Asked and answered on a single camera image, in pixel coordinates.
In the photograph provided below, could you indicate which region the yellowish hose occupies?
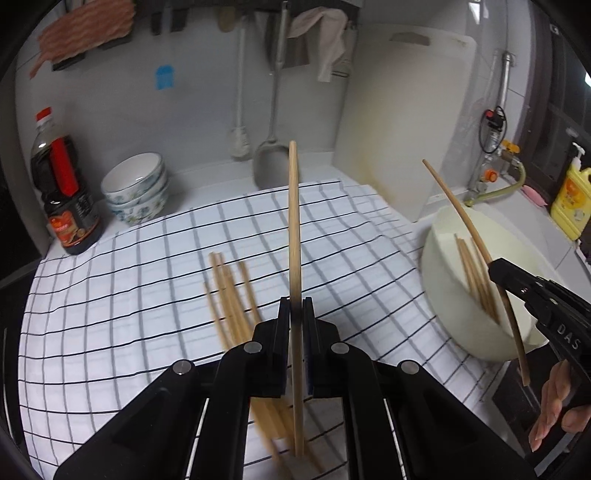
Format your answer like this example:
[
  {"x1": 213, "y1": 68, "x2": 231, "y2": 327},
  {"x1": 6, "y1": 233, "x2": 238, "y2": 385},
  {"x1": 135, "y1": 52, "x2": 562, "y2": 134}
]
[{"x1": 464, "y1": 161, "x2": 527, "y2": 206}]

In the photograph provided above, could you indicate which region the orange striped cloth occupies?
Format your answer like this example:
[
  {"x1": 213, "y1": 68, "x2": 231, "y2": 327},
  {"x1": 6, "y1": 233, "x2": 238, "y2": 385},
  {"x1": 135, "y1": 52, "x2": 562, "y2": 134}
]
[{"x1": 30, "y1": 0, "x2": 137, "y2": 79}]

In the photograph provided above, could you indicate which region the white black checked cloth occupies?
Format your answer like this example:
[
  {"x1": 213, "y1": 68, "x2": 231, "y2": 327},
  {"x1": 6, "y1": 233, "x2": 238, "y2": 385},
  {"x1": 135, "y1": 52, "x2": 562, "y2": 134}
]
[{"x1": 18, "y1": 180, "x2": 522, "y2": 480}]

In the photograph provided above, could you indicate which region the white floral bowl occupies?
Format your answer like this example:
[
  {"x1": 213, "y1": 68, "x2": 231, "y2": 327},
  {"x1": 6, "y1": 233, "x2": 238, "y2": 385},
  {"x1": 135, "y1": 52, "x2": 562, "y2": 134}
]
[
  {"x1": 110, "y1": 185, "x2": 169, "y2": 226},
  {"x1": 100, "y1": 152, "x2": 166, "y2": 197},
  {"x1": 105, "y1": 171, "x2": 168, "y2": 210}
]

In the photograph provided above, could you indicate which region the beige rag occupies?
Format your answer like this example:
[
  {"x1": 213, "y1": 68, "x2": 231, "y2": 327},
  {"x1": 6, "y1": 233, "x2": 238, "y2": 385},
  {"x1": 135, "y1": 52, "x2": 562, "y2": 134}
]
[{"x1": 287, "y1": 7, "x2": 348, "y2": 83}]

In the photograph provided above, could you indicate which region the metal spatula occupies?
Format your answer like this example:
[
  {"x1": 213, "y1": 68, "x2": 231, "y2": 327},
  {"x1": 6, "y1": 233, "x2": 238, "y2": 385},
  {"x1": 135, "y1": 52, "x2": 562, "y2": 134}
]
[{"x1": 252, "y1": 2, "x2": 302, "y2": 188}]

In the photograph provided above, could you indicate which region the person's right hand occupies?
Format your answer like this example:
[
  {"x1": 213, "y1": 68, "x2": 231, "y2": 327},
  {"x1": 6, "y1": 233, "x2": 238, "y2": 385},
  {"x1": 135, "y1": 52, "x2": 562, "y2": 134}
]
[{"x1": 529, "y1": 359, "x2": 591, "y2": 454}]

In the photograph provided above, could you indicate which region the metal water pipe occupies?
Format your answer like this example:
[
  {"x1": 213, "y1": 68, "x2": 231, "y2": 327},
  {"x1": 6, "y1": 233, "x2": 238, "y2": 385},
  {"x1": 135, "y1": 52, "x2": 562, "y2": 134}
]
[{"x1": 480, "y1": 51, "x2": 515, "y2": 204}]

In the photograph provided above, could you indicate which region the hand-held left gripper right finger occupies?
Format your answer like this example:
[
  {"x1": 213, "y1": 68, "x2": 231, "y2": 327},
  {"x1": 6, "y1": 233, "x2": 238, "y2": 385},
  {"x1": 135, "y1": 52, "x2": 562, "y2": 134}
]
[{"x1": 302, "y1": 296, "x2": 539, "y2": 480}]

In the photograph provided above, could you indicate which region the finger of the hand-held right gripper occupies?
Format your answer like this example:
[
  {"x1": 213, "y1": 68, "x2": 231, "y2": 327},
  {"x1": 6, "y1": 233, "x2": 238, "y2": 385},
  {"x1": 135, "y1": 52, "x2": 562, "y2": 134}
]
[{"x1": 488, "y1": 257, "x2": 550, "y2": 303}]

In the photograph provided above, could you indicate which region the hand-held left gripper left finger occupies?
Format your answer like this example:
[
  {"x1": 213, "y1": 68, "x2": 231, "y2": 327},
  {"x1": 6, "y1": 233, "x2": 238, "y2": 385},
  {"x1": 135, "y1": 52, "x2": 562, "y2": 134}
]
[{"x1": 53, "y1": 296, "x2": 293, "y2": 480}]

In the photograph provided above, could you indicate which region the white long-handled brush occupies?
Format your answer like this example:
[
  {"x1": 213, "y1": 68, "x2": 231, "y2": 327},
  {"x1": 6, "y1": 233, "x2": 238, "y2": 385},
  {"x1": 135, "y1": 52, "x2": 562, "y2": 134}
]
[{"x1": 229, "y1": 25, "x2": 252, "y2": 160}]

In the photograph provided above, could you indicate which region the bamboo chopstick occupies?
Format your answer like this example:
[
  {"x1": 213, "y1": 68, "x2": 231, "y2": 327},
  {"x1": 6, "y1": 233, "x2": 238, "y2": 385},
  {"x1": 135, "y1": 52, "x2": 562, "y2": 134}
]
[
  {"x1": 422, "y1": 159, "x2": 532, "y2": 386},
  {"x1": 288, "y1": 141, "x2": 306, "y2": 457}
]

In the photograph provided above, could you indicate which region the pile of wooden chopsticks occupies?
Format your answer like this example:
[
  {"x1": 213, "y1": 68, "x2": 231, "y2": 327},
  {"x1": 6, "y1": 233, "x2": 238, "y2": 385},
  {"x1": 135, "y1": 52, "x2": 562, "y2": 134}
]
[{"x1": 203, "y1": 251, "x2": 324, "y2": 474}]

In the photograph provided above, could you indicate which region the white plastic basin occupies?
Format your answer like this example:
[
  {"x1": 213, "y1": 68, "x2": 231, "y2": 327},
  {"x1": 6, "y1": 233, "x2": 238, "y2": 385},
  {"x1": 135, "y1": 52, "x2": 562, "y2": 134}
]
[{"x1": 421, "y1": 204, "x2": 561, "y2": 361}]

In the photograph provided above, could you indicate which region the dark soy sauce bottle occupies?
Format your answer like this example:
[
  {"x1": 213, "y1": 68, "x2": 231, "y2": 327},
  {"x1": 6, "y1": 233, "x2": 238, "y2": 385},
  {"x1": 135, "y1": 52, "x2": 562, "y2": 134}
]
[{"x1": 30, "y1": 107, "x2": 105, "y2": 256}]

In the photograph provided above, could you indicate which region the black red valve device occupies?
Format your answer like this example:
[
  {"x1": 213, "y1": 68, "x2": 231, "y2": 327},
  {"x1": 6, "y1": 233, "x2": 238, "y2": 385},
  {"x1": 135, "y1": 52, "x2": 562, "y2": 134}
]
[{"x1": 480, "y1": 106, "x2": 509, "y2": 153}]

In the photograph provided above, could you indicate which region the yellow dish soap bottle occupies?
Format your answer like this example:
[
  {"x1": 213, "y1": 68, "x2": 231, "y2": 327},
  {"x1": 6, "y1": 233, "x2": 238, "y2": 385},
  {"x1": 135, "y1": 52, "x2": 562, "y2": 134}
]
[{"x1": 550, "y1": 142, "x2": 591, "y2": 241}]

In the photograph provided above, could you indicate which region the heap of sorted chopsticks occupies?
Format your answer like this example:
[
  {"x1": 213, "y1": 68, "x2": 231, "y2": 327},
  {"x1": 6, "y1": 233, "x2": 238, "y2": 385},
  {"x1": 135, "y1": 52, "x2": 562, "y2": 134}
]
[{"x1": 454, "y1": 233, "x2": 502, "y2": 324}]

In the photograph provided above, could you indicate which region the white cutting board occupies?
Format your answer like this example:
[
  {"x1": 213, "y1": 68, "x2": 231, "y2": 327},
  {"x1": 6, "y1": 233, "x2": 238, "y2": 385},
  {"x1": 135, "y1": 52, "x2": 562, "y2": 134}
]
[{"x1": 333, "y1": 26, "x2": 477, "y2": 223}]

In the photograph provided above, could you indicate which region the dark window frame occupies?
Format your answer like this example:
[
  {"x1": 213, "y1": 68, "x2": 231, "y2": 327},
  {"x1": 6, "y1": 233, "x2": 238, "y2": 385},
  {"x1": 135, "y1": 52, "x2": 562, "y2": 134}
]
[{"x1": 522, "y1": 0, "x2": 591, "y2": 195}]

